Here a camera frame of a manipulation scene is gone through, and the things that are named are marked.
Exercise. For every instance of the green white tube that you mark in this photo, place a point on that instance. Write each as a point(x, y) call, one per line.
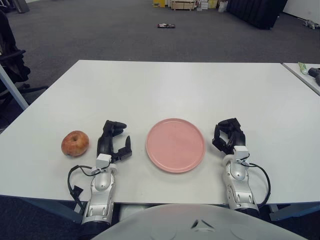
point(303, 68)

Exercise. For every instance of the grey robot torso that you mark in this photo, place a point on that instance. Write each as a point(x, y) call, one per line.
point(200, 225)

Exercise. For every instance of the white bag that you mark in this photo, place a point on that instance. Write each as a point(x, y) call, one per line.
point(222, 7)

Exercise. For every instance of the black curtain partition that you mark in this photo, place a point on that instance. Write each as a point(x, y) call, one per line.
point(257, 12)

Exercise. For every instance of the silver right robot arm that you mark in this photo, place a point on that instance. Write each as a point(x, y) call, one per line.
point(240, 185)

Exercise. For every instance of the yellow box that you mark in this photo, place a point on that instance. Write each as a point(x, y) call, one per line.
point(159, 3)

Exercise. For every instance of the grey quadruped robot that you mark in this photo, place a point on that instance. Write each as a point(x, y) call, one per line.
point(310, 24)

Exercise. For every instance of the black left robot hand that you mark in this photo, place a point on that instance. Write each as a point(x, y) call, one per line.
point(105, 143)

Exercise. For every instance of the pink round plate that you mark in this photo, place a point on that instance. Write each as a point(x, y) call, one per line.
point(175, 145)

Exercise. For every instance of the wooden crate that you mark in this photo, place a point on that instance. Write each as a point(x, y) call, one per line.
point(183, 4)

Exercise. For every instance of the light blue desk leg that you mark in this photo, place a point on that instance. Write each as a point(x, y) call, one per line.
point(13, 87)

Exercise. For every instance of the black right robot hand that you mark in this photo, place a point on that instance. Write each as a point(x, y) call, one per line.
point(238, 137)

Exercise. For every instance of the black office chair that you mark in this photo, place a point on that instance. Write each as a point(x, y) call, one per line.
point(10, 62)

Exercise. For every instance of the red yellow apple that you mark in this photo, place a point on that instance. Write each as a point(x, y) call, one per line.
point(75, 143)

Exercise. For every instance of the black handheld controller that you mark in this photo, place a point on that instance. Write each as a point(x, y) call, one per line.
point(313, 71)

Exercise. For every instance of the white stacked boxes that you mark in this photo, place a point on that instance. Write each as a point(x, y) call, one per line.
point(207, 4)

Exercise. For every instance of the grey bin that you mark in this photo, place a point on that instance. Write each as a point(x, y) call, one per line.
point(22, 5)

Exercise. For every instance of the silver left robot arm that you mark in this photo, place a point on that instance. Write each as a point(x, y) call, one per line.
point(100, 185)

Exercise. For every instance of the black flat floor tray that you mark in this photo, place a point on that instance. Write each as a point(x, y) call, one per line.
point(166, 25)

